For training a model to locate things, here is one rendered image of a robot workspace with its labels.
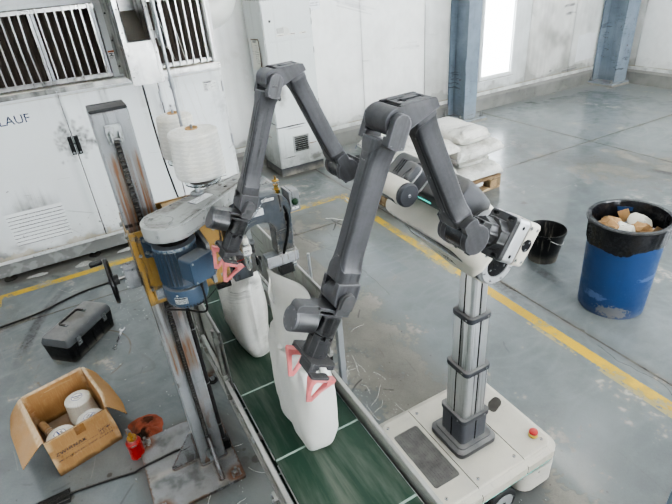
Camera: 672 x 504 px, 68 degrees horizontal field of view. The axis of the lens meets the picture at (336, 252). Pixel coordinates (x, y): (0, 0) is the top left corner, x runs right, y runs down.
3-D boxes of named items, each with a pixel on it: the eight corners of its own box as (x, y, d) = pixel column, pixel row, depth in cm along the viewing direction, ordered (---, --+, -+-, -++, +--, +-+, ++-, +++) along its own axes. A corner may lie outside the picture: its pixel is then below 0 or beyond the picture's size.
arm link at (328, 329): (348, 316, 110) (336, 303, 114) (323, 313, 106) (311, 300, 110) (337, 342, 111) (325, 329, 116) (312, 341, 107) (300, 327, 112)
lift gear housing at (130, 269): (145, 290, 190) (137, 266, 185) (130, 295, 188) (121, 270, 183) (140, 278, 199) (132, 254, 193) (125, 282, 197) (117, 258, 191)
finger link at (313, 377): (300, 408, 108) (315, 372, 106) (286, 388, 113) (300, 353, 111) (325, 407, 112) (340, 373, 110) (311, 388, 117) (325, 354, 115)
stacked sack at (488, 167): (505, 175, 505) (507, 160, 498) (455, 191, 479) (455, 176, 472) (476, 164, 538) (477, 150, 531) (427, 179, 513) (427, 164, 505)
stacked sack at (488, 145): (507, 152, 494) (508, 138, 486) (454, 168, 467) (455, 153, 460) (476, 142, 528) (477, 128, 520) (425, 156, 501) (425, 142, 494)
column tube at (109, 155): (226, 454, 250) (127, 107, 163) (202, 465, 245) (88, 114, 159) (219, 438, 259) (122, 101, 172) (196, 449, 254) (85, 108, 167)
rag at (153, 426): (167, 435, 265) (165, 430, 263) (132, 451, 258) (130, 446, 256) (159, 409, 282) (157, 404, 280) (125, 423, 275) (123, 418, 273)
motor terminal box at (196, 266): (220, 278, 173) (213, 250, 167) (198, 293, 166) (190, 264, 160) (204, 272, 177) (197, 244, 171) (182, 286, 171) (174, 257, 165)
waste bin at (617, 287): (668, 306, 326) (697, 217, 293) (618, 334, 306) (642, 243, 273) (602, 274, 363) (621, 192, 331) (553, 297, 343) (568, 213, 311)
